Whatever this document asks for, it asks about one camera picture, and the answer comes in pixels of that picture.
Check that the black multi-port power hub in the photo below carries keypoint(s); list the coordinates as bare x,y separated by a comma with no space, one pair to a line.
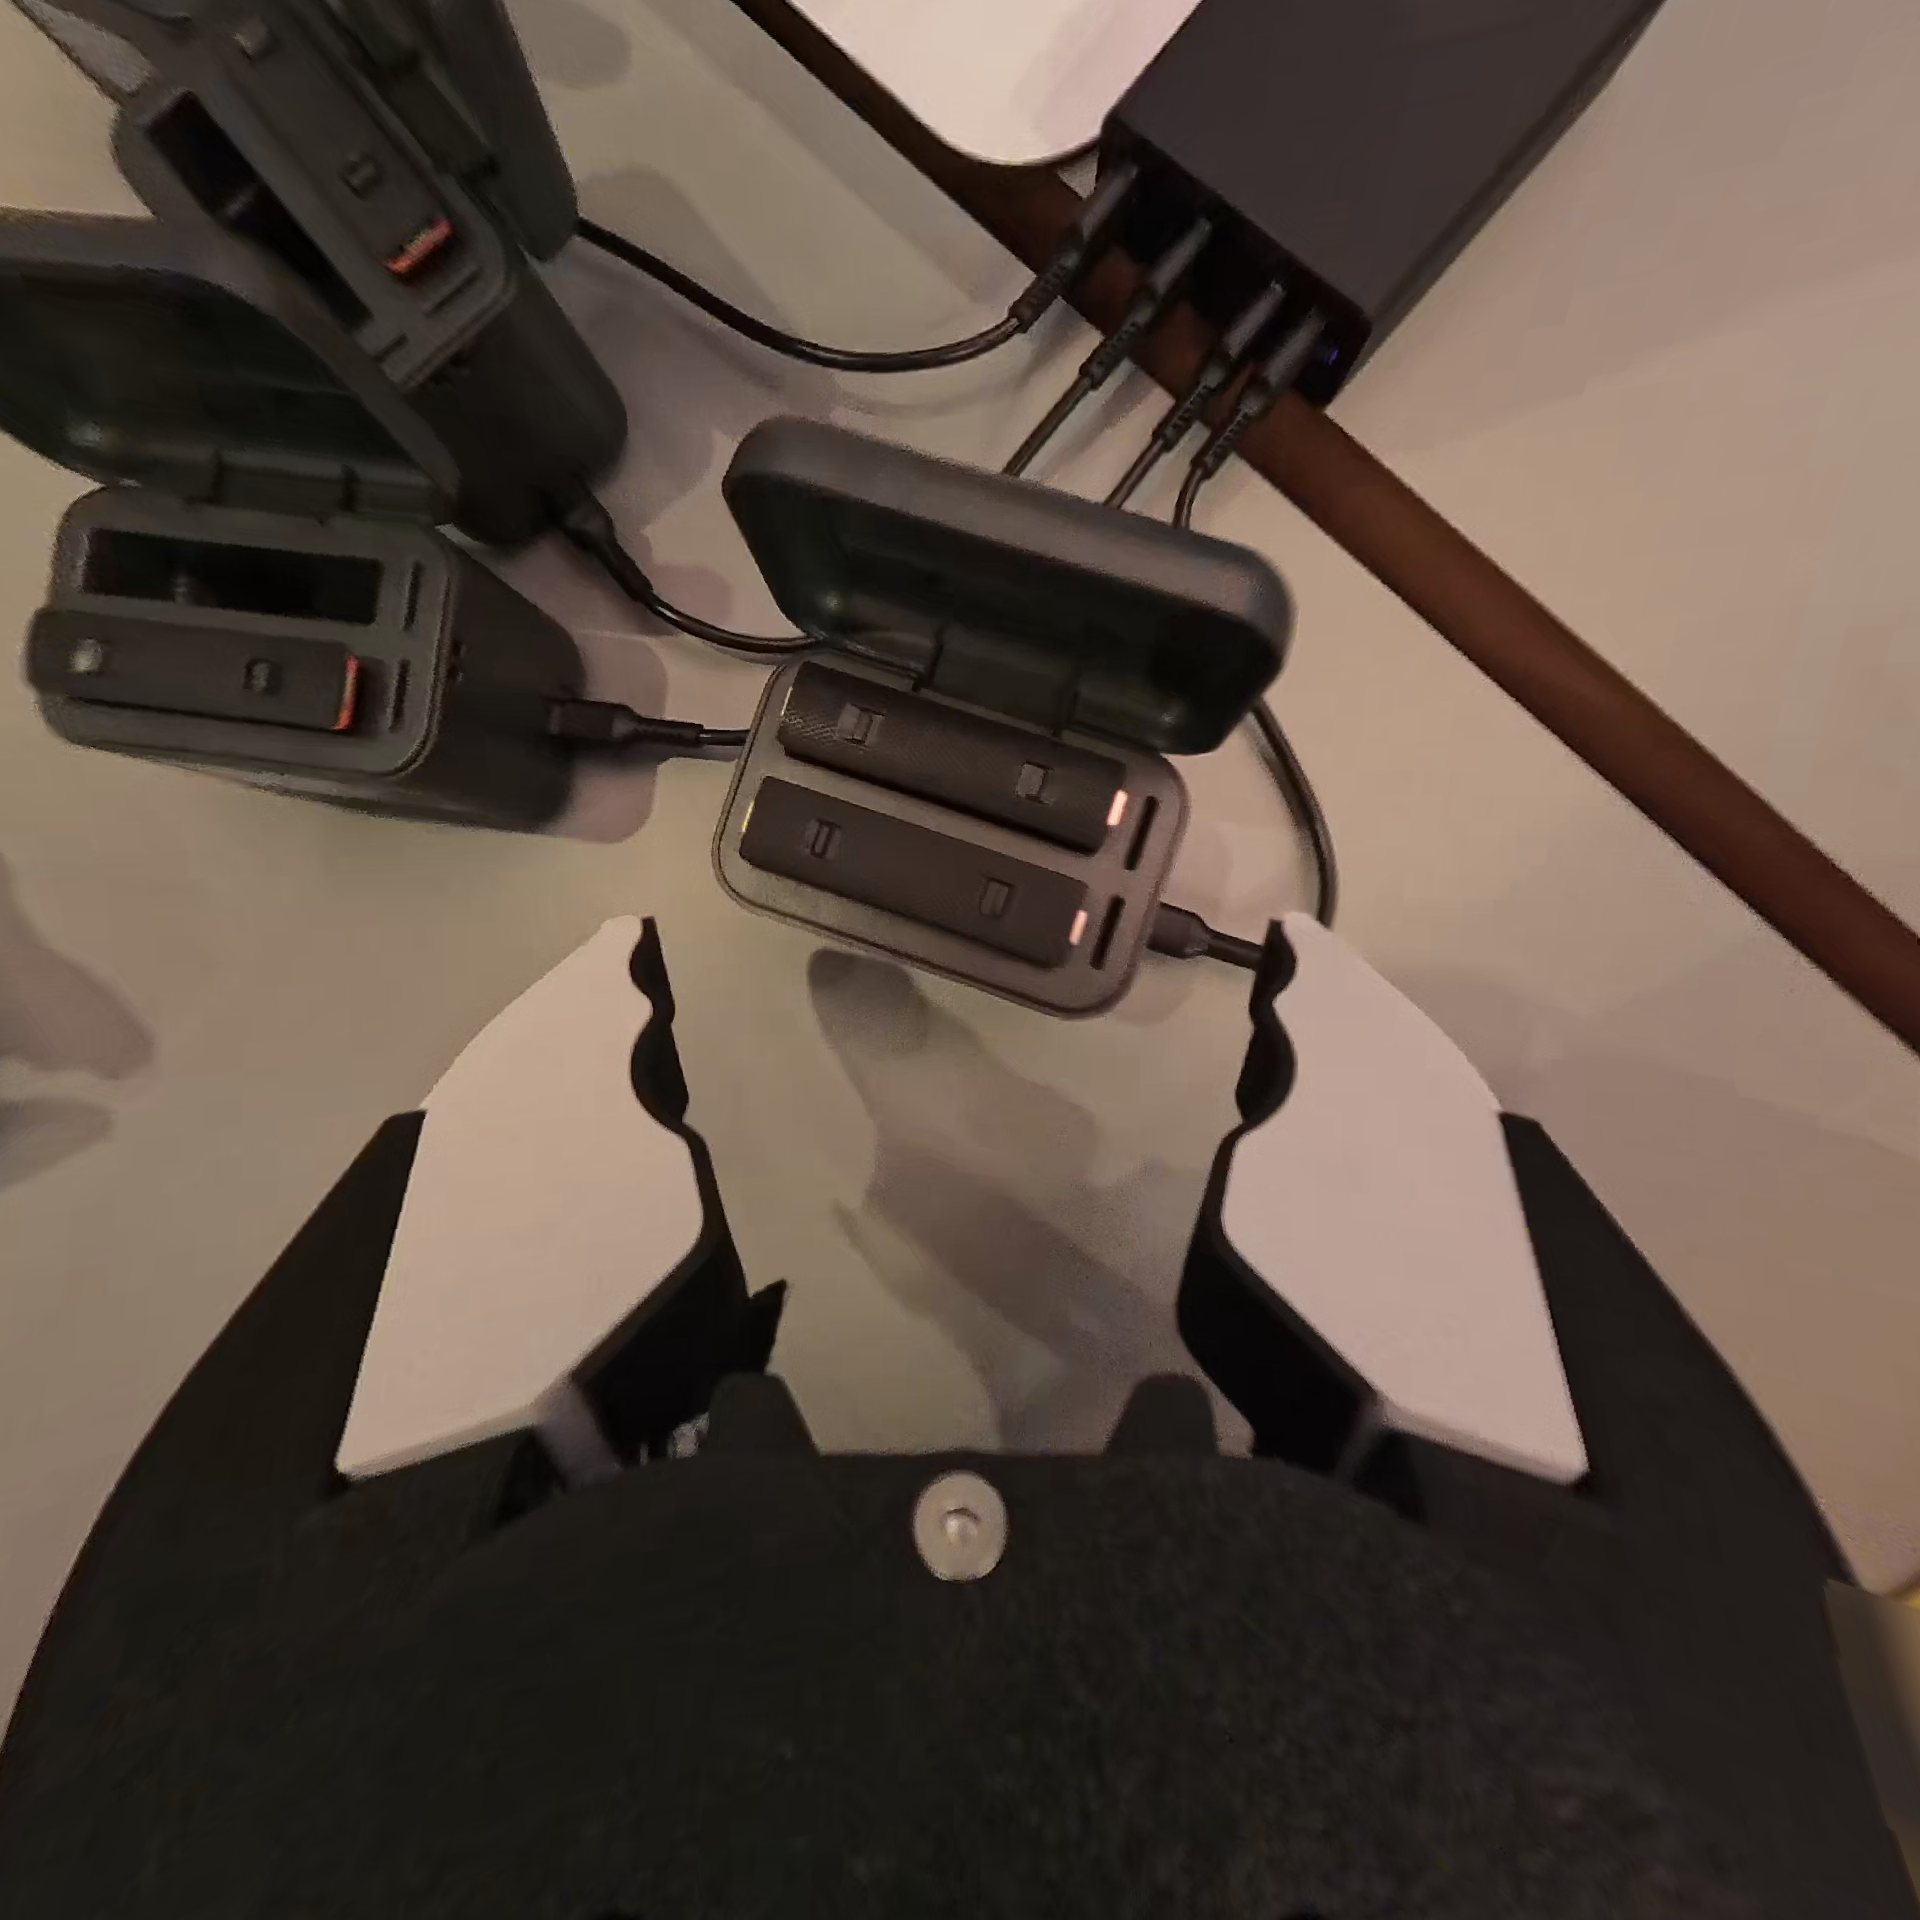
1381,121

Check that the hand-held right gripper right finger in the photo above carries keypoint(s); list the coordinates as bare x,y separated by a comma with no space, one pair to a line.
1412,1231

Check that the white stand base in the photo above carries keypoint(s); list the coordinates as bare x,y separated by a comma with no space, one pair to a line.
989,63

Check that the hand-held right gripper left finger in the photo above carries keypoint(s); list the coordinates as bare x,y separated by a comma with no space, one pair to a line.
512,1231

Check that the black camera battery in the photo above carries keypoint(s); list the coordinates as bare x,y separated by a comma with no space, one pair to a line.
916,871
405,213
211,676
958,755

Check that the black battery charging case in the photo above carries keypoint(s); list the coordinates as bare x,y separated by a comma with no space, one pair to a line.
1022,573
182,362
512,332

